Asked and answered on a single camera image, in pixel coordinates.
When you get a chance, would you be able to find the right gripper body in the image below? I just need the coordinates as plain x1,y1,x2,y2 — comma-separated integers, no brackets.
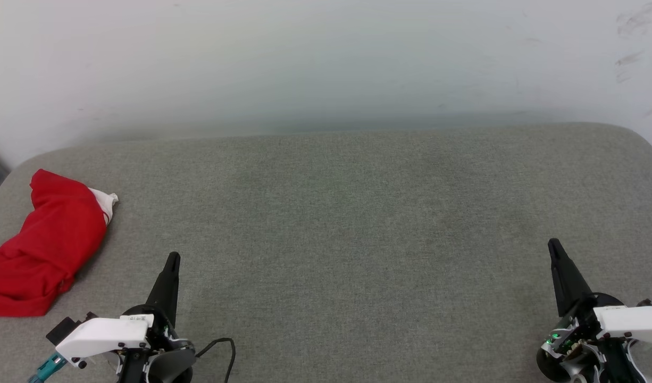
536,292,652,383

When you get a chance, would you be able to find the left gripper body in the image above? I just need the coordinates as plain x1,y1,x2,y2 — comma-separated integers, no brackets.
55,303,197,383

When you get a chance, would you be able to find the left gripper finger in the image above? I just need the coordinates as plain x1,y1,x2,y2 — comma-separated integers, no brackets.
145,252,181,328

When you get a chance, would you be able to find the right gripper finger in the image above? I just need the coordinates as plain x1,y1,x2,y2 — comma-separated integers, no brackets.
548,238,594,318

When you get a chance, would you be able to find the red and white shirt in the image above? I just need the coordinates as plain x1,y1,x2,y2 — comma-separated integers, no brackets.
0,169,119,318

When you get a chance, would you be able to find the grey fabric sofa cushion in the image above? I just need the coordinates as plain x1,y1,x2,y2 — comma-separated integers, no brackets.
0,122,652,383

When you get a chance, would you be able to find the left cable with teal connector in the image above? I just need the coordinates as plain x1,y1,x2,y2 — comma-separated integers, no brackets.
27,352,67,383

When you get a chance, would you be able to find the left thin black cable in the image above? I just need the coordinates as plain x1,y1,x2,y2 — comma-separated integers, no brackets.
195,337,237,383

